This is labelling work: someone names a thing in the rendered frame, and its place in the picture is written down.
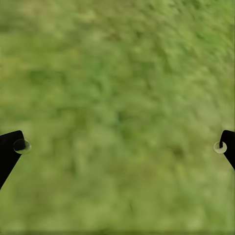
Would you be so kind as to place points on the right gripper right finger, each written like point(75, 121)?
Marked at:
point(226, 145)

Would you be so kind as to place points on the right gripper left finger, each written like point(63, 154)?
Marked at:
point(12, 146)

